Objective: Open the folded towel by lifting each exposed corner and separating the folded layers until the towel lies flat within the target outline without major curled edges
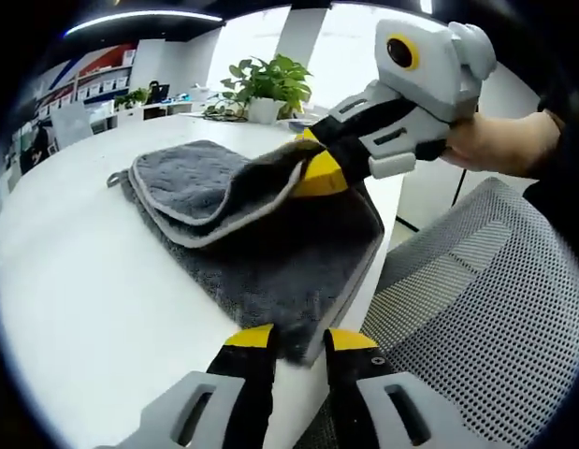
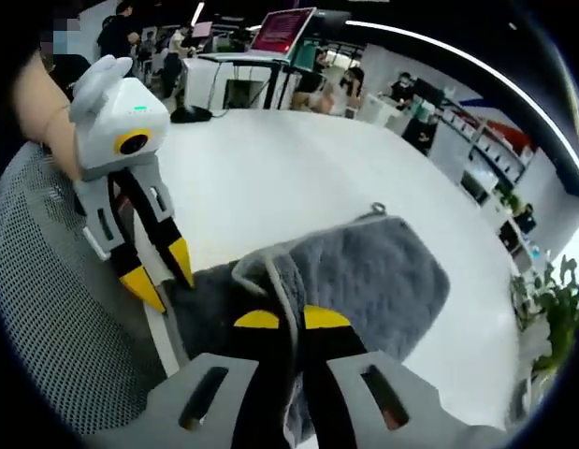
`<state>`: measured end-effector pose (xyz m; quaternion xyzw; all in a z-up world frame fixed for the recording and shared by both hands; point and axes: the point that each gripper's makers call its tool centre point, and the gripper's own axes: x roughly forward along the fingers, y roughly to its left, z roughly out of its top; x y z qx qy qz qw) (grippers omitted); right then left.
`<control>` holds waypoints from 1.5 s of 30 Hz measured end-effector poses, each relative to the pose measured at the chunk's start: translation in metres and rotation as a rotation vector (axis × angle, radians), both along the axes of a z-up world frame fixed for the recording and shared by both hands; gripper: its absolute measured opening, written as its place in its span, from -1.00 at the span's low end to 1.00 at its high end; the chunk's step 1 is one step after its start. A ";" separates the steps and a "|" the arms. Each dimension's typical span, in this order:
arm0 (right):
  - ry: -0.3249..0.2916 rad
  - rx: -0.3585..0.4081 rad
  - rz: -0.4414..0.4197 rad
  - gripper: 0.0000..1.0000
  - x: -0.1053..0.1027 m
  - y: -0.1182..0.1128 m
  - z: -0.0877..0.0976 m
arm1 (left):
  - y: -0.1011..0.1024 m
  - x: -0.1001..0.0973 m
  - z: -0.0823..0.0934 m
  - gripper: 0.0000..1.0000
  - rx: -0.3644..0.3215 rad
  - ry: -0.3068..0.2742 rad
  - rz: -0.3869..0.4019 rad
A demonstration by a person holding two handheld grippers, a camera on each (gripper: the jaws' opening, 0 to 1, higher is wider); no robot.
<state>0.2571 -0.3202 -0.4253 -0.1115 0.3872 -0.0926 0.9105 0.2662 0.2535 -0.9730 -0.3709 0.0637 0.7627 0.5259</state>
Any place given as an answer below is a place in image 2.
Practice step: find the grey towel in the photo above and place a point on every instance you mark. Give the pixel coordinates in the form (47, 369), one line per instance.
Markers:
(373, 276)

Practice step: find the black computer mouse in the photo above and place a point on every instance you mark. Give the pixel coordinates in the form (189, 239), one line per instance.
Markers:
(191, 114)

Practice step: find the white mesh chair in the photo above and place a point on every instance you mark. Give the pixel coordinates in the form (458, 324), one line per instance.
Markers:
(60, 290)

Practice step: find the white standing desk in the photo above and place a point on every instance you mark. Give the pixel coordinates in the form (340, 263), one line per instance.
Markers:
(242, 57)

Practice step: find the monitor with red screen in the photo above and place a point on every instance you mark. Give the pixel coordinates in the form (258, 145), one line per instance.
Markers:
(282, 30)

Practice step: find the green potted plant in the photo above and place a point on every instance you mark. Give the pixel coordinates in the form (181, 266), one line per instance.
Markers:
(560, 304)

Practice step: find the shelf with white boxes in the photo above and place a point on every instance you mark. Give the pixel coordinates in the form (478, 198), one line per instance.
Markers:
(495, 140)

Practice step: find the linear ceiling light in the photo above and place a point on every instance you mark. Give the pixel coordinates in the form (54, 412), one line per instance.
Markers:
(481, 56)

